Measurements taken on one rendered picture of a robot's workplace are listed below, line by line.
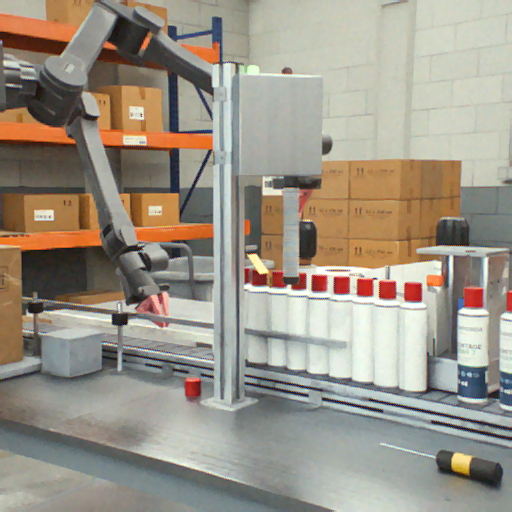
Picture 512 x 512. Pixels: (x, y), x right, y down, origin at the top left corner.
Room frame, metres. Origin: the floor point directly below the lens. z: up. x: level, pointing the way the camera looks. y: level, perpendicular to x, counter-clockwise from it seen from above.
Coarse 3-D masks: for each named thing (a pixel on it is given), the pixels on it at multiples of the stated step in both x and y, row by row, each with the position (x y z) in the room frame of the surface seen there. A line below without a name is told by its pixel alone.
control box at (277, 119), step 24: (240, 72) 1.59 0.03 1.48; (240, 96) 1.58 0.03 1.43; (264, 96) 1.60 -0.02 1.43; (288, 96) 1.61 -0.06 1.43; (312, 96) 1.62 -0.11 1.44; (240, 120) 1.58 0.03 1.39; (264, 120) 1.60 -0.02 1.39; (288, 120) 1.61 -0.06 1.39; (312, 120) 1.62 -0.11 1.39; (240, 144) 1.58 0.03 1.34; (264, 144) 1.60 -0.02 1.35; (288, 144) 1.61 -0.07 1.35; (312, 144) 1.62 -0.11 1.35; (240, 168) 1.58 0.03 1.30; (264, 168) 1.60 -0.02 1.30; (288, 168) 1.61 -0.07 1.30; (312, 168) 1.62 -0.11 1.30
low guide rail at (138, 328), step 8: (48, 312) 2.26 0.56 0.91; (56, 312) 2.25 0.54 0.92; (56, 320) 2.24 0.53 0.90; (64, 320) 2.22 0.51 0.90; (72, 320) 2.20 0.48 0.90; (80, 320) 2.18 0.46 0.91; (88, 320) 2.16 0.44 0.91; (96, 320) 2.15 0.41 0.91; (104, 320) 2.13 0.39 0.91; (112, 328) 2.11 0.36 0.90; (128, 328) 2.07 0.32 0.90; (136, 328) 2.06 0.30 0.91; (144, 328) 2.04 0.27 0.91; (152, 328) 2.02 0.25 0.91; (160, 328) 2.01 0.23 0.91; (168, 336) 1.99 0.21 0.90; (176, 336) 1.97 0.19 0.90; (184, 336) 1.96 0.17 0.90; (192, 336) 1.94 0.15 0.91; (200, 336) 1.93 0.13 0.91; (208, 336) 1.91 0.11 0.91
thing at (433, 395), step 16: (112, 336) 2.09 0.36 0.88; (128, 336) 2.08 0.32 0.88; (176, 352) 1.89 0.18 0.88; (192, 352) 1.89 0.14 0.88; (208, 352) 1.89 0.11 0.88; (272, 368) 1.73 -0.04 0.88; (352, 384) 1.60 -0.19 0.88; (368, 384) 1.60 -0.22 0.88; (432, 400) 1.49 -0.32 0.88; (448, 400) 1.49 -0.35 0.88; (496, 400) 1.50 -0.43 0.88
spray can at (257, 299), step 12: (252, 276) 1.78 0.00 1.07; (264, 276) 1.77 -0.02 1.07; (252, 288) 1.77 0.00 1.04; (264, 288) 1.76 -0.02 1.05; (252, 300) 1.76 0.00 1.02; (264, 300) 1.76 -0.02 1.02; (252, 312) 1.76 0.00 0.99; (264, 312) 1.76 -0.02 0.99; (252, 324) 1.76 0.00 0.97; (264, 324) 1.76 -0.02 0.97; (252, 336) 1.76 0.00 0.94; (252, 348) 1.76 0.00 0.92; (264, 348) 1.76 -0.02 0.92; (252, 360) 1.76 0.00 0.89; (264, 360) 1.76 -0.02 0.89
